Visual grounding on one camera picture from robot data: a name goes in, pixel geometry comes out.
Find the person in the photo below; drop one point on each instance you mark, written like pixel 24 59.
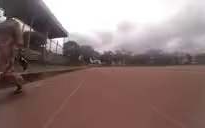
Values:
pixel 6 50
pixel 23 62

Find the roofed grandstand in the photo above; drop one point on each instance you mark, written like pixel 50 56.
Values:
pixel 30 16

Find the row of trees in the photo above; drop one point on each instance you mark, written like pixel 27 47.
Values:
pixel 76 50

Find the red running track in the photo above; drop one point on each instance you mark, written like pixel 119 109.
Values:
pixel 123 100

